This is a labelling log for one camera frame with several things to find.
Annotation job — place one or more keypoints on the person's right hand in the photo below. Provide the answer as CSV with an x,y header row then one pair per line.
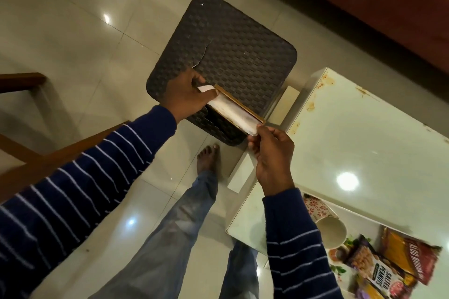
x,y
275,162

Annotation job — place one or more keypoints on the person's left hand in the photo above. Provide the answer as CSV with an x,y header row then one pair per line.
x,y
184,97

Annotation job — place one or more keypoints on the white paper napkins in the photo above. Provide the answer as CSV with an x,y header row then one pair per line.
x,y
231,112

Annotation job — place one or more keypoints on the wooden napkin holder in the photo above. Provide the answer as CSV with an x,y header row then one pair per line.
x,y
242,106

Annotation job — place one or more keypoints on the white floral mug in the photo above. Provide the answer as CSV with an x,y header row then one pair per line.
x,y
331,234

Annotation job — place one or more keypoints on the white floral tray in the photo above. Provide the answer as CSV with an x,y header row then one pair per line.
x,y
361,225

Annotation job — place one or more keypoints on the salted peanuts packet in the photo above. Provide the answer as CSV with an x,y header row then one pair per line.
x,y
375,270

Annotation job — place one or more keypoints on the aloo bhujia packet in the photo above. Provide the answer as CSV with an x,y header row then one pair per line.
x,y
366,291
410,256

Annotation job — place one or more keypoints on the person's right forearm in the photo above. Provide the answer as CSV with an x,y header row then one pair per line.
x,y
298,253

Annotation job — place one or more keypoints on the person's left forearm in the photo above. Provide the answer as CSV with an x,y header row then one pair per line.
x,y
77,190

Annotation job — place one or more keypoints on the person's right leg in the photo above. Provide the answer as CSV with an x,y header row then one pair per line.
x,y
240,274

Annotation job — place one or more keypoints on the person's leg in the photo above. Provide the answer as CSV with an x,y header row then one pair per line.
x,y
168,239
240,274

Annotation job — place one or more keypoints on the person's left leg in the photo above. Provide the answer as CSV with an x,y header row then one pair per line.
x,y
168,239

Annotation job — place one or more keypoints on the black woven stool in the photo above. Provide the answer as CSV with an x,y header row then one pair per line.
x,y
238,46

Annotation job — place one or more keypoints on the wooden chair beige cushion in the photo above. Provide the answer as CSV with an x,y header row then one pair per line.
x,y
63,158

